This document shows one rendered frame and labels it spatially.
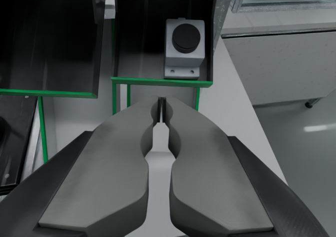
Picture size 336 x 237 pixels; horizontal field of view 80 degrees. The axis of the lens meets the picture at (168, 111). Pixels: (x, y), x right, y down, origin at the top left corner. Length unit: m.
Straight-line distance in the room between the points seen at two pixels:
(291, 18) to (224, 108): 0.65
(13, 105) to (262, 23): 1.00
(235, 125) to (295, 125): 1.32
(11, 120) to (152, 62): 0.41
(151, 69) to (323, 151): 1.78
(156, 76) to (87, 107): 0.18
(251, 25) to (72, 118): 0.86
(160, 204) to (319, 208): 1.37
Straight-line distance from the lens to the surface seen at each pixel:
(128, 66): 0.29
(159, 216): 0.55
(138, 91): 0.41
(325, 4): 1.36
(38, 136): 0.56
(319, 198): 1.80
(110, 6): 0.34
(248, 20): 1.08
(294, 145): 1.86
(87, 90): 0.28
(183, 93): 0.41
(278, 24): 1.12
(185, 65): 0.25
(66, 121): 0.44
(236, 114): 0.69
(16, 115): 0.61
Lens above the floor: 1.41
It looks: 58 degrees down
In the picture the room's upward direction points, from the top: 6 degrees clockwise
